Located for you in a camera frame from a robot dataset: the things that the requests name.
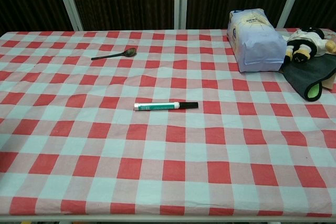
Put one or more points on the black white plush toy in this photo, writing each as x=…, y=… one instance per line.
x=304, y=45

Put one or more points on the red white checkered tablecloth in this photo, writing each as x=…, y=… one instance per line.
x=168, y=155

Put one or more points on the beige paper piece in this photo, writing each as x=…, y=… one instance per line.
x=329, y=83

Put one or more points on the dark metal spoon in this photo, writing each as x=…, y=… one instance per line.
x=115, y=55

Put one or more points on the pale blue tissue pack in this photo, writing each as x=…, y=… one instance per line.
x=258, y=48

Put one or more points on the dark cloth with green lining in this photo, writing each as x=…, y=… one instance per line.
x=307, y=77

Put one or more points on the white green marker body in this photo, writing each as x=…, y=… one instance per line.
x=157, y=106

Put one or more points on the black marker cap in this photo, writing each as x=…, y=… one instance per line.
x=189, y=105

